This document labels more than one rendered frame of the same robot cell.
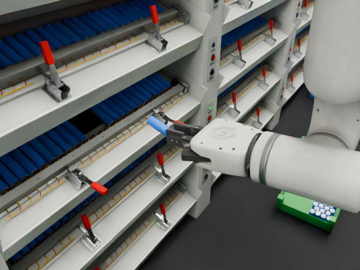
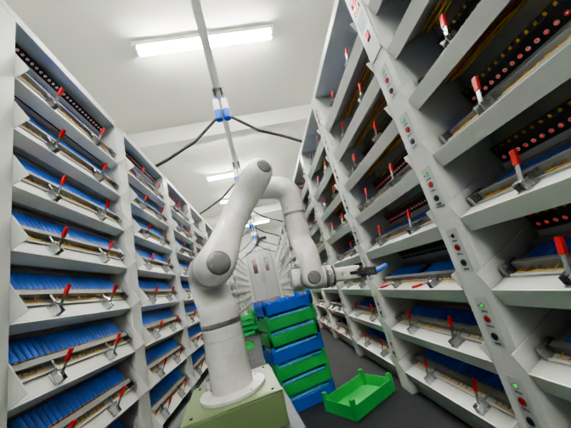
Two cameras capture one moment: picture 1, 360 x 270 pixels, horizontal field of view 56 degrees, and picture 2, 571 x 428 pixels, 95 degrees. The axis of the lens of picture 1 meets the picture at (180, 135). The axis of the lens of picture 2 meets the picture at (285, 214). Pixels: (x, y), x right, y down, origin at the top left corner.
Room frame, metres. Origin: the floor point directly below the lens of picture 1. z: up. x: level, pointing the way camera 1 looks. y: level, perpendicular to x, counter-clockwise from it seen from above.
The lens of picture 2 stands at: (1.14, -0.93, 0.62)
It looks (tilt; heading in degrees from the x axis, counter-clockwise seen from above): 15 degrees up; 138
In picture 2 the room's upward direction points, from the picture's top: 15 degrees counter-clockwise
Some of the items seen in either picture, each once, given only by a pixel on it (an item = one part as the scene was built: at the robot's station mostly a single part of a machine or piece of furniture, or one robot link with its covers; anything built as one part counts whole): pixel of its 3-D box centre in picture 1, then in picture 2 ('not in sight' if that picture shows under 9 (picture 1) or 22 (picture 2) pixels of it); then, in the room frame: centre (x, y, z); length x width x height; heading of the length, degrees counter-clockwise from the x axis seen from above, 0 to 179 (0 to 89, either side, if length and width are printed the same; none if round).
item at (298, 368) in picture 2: not in sight; (295, 360); (-0.17, 0.07, 0.20); 0.30 x 0.20 x 0.08; 72
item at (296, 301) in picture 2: not in sight; (281, 302); (-0.17, 0.07, 0.52); 0.30 x 0.20 x 0.08; 72
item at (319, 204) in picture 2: not in sight; (337, 240); (-0.22, 0.80, 0.85); 0.20 x 0.09 x 1.69; 55
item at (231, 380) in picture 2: not in sight; (227, 357); (0.32, -0.55, 0.46); 0.19 x 0.19 x 0.18
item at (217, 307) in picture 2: not in sight; (212, 287); (0.29, -0.55, 0.67); 0.19 x 0.12 x 0.24; 170
